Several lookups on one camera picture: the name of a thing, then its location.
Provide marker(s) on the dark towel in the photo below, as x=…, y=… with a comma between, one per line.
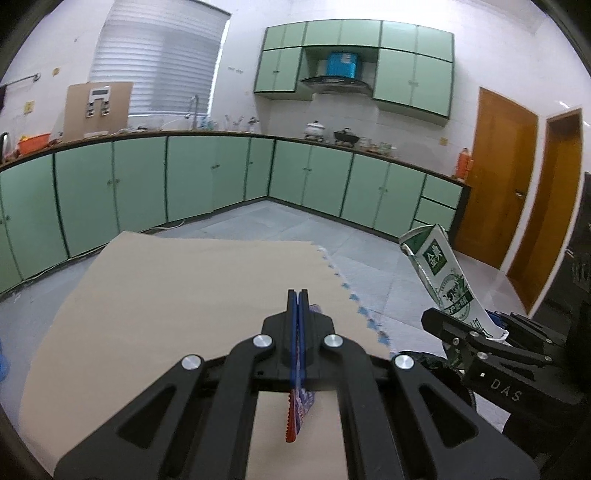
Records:
x=2, y=97

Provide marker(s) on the orange basin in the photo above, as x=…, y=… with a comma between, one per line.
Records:
x=33, y=144

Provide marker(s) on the range hood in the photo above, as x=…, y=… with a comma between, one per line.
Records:
x=334, y=84

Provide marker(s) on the orange thermos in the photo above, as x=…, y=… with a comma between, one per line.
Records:
x=463, y=164

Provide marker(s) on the green wall cabinets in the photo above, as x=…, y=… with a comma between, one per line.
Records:
x=415, y=78

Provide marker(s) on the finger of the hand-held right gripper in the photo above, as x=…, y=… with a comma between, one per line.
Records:
x=535, y=334
x=457, y=332

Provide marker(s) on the black wok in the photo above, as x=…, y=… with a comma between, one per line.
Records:
x=345, y=135

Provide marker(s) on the metal towel rail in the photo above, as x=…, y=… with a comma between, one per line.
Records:
x=23, y=79

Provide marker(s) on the row of glass jars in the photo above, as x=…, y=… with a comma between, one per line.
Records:
x=378, y=146

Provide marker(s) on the white window blind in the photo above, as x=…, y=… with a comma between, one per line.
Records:
x=157, y=60

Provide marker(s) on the white cloth with blue trim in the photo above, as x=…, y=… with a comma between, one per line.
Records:
x=364, y=314

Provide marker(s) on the metal faucet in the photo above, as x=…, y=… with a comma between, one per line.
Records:
x=194, y=110

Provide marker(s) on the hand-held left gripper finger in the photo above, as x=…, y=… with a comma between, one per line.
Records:
x=304, y=332
x=292, y=332

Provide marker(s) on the brown cardboard board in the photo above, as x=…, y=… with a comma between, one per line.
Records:
x=120, y=106

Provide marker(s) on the white green milk carton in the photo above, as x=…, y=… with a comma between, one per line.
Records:
x=445, y=277

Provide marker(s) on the blue box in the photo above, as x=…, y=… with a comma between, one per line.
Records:
x=344, y=64

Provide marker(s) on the metal kettle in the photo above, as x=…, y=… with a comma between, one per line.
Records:
x=4, y=147

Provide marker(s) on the white cooking pot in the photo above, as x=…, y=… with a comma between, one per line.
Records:
x=315, y=130

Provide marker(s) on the green base cabinets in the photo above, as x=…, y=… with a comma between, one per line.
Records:
x=138, y=175

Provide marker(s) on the blue snack bag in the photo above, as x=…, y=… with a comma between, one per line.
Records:
x=300, y=415

